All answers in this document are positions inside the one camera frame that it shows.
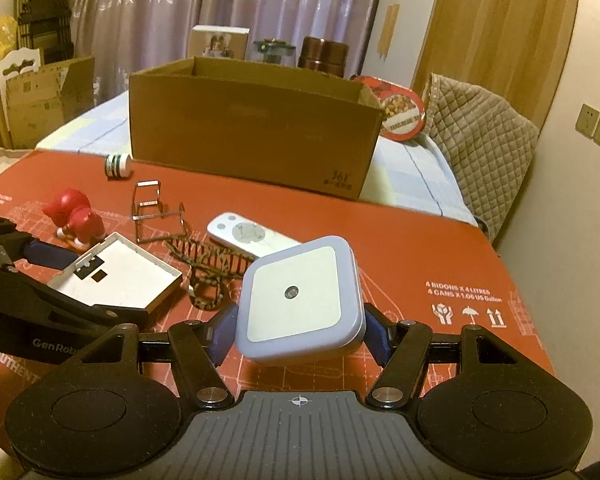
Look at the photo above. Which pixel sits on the red instant meal bowl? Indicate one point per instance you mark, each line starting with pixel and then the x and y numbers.
pixel 397 107

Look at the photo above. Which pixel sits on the wooden wall hook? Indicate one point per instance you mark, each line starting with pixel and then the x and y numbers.
pixel 387 30

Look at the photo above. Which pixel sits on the folded brown cardboard box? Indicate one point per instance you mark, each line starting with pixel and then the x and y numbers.
pixel 45 100

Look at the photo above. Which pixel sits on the pale purple curtain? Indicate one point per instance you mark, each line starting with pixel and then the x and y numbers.
pixel 230 0

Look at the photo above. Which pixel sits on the folded bamboo rack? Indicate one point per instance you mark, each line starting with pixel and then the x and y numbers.
pixel 45 15

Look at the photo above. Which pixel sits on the leopard print hair comb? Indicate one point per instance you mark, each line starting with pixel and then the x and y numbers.
pixel 207 260

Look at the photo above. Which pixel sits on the white ornate cardboard panel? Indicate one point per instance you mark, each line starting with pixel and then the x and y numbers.
pixel 10 67

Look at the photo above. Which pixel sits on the blue square night light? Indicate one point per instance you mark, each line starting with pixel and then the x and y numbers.
pixel 295 305

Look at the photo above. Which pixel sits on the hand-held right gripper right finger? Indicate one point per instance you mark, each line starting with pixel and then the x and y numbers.
pixel 376 335

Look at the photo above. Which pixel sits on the white product box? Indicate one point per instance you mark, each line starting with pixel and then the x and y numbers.
pixel 219 42

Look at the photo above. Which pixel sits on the large white remote control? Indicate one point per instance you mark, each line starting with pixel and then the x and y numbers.
pixel 247 234

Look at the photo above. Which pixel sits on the white plastic box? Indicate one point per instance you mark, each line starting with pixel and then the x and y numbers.
pixel 125 275

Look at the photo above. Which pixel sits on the glass jar green lid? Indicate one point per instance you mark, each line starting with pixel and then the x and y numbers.
pixel 274 52

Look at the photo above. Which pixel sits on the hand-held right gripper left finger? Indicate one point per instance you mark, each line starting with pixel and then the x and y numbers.
pixel 224 332

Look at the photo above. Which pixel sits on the brown cardboard box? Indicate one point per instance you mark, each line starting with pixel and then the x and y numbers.
pixel 45 100
pixel 250 130

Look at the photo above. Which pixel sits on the beige quilted cloth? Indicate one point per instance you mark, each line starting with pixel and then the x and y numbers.
pixel 480 140

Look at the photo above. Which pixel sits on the brown metal canister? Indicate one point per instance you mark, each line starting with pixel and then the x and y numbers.
pixel 324 55

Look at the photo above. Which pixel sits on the red toy figurine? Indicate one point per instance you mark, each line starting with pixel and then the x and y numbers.
pixel 75 215

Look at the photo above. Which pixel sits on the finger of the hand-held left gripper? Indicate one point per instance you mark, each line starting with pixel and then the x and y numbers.
pixel 80 310
pixel 55 256

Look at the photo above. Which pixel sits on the wooden door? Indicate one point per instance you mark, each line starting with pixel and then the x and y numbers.
pixel 490 25

